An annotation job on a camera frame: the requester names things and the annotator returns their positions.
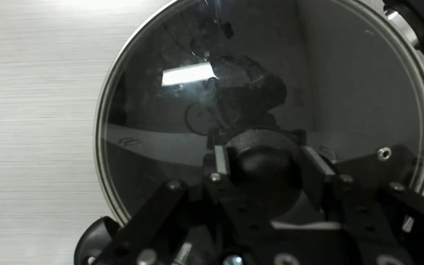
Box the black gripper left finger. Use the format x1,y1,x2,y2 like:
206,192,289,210
202,144,234,198

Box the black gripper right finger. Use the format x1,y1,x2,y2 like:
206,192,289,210
299,144,359,207

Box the glass lid with black knob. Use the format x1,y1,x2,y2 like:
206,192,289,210
94,0,424,226

